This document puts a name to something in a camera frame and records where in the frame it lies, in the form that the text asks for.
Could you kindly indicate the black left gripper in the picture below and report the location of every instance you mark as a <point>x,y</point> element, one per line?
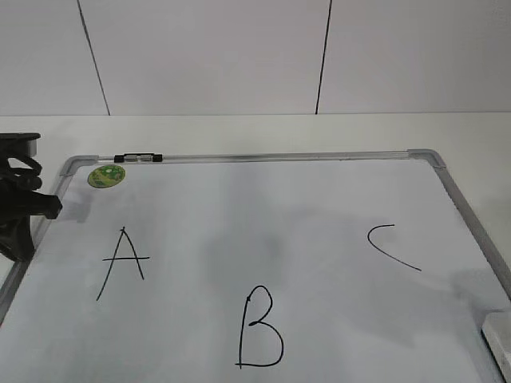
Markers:
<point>18,198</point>

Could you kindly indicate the white board eraser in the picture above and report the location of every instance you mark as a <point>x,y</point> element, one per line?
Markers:
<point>496,330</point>

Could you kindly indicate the round green magnet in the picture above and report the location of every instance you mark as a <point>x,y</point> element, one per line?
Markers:
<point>106,176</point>

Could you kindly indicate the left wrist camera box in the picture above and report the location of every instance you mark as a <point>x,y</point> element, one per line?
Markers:
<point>19,144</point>

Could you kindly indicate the white board with grey frame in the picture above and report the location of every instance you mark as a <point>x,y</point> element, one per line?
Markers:
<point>333,267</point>

